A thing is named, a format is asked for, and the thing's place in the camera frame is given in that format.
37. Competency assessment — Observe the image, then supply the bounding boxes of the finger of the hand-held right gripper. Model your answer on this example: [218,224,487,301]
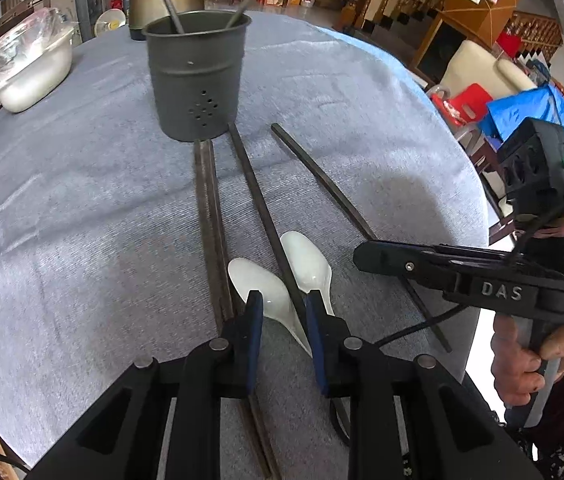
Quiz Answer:
[353,240,517,286]

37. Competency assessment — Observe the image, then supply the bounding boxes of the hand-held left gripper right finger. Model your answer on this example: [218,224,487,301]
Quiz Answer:
[304,290,545,480]

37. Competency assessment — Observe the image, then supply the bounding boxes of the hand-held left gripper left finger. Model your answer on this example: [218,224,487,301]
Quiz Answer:
[27,290,265,480]

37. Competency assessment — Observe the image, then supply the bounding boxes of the white ceramic spoon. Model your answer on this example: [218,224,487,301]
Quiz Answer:
[227,257,315,358]
[280,231,335,318]

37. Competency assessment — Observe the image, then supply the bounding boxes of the grey perforated metal utensil holder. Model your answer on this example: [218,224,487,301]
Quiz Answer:
[142,10,253,143]

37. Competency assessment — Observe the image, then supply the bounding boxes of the person's right hand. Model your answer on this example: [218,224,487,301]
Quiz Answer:
[490,316,564,409]

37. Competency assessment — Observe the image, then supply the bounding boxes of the person's dark patterned clothing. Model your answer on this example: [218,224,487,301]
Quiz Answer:
[509,427,564,480]

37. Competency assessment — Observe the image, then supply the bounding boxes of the red plastic chair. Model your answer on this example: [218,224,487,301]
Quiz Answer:
[440,82,493,133]

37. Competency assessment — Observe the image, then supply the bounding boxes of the blue cloth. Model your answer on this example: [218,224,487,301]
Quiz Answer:
[476,84,564,186]

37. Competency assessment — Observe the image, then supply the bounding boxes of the blue tablecloth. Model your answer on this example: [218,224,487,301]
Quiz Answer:
[307,22,430,88]

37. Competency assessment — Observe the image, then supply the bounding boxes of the cream upholstered chair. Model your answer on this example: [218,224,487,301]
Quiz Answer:
[439,40,537,106]

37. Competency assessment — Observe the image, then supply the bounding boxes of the grey tablecloth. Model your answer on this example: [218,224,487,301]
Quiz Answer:
[0,10,492,471]

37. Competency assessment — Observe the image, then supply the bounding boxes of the wooden staircase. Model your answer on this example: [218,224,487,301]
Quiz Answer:
[347,0,517,86]

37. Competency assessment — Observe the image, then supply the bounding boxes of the white bowl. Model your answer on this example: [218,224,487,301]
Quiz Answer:
[0,27,75,113]

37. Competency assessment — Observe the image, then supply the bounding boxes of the clear plastic bag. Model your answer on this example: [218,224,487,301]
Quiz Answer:
[0,7,75,83]

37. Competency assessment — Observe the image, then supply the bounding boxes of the white chest freezer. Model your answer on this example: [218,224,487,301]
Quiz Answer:
[19,0,83,43]

